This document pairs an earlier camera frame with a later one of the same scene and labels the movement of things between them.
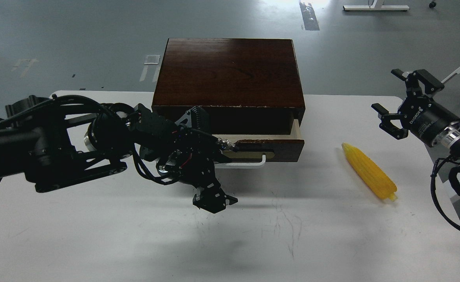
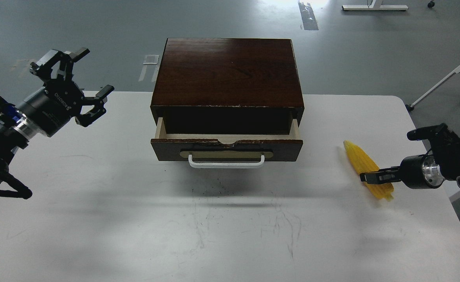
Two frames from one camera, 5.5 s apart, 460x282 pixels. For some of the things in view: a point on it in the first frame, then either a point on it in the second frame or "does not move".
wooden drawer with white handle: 255,150 does not move
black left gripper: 190,158 -> 46,110
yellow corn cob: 373,176 does not move
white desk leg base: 376,5 does not move
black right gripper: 424,117 -> 421,172
